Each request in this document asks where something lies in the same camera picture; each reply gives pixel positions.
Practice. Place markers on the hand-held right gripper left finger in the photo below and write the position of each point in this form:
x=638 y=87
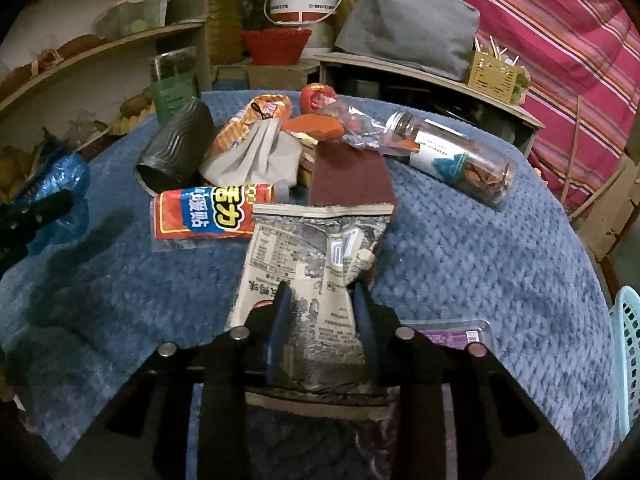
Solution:
x=278 y=330

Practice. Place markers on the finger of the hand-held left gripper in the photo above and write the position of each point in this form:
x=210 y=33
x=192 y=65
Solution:
x=40 y=212

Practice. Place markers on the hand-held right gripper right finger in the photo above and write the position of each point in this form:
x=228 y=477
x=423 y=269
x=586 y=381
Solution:
x=364 y=330

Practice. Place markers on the grey printed snack bag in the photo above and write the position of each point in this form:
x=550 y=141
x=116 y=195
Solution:
x=305 y=260

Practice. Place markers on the grey face mask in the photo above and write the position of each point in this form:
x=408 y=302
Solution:
x=255 y=155

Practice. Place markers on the blue plastic bag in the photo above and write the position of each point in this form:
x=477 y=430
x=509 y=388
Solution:
x=62 y=180

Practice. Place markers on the purple clear packet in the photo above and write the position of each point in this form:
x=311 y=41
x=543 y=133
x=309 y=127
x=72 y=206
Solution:
x=450 y=337

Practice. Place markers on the blue textured table cloth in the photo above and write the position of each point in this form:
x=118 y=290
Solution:
x=475 y=270

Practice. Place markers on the yellow egg tray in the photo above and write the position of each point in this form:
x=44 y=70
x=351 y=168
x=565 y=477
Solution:
x=131 y=112

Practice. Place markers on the red white blue packet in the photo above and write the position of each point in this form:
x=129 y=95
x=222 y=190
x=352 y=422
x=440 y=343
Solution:
x=210 y=212

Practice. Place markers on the black ribbed cup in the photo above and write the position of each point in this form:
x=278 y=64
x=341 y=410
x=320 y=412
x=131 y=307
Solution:
x=175 y=145

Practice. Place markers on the dark red flat packet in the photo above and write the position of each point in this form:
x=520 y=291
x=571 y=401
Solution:
x=350 y=175

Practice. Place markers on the wooden shelf unit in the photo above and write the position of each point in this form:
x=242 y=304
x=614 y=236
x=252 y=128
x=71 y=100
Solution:
x=100 y=55

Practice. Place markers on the clear jar with green label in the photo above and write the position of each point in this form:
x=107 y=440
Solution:
x=172 y=85

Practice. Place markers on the clear jar with silver lid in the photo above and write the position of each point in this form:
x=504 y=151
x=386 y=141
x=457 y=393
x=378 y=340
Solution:
x=450 y=157

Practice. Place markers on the clear crumpled plastic bag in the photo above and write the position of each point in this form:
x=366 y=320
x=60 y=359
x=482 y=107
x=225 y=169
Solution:
x=360 y=125

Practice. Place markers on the orange flat packet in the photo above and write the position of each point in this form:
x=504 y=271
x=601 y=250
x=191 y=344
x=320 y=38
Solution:
x=312 y=127

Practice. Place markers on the orange striped snack bag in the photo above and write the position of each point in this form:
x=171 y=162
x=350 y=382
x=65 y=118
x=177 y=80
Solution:
x=240 y=120

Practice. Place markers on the clear plastic bag on shelf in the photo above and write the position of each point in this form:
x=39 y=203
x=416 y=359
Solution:
x=132 y=10

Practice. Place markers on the red snack packet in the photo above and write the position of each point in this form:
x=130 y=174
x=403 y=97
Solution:
x=317 y=96

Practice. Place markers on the teal plastic basket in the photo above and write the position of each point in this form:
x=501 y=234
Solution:
x=629 y=350

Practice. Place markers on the yellow oil bottle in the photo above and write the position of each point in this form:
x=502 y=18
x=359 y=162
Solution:
x=225 y=15

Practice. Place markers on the cardboard boxes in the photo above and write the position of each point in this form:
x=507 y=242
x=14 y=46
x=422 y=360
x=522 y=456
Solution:
x=615 y=210

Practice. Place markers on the red plastic bowl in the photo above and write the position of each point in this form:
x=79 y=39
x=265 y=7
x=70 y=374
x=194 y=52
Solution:
x=275 y=45

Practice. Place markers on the yellow woven basket with sticks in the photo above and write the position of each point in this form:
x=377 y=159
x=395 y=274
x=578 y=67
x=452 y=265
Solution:
x=495 y=75

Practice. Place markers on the grey fabric bag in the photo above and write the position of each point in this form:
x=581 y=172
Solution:
x=410 y=25

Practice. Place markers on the white plastic bucket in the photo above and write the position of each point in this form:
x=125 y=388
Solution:
x=302 y=5

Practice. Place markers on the pink striped cloth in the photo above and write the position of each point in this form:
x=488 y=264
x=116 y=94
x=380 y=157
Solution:
x=560 y=35

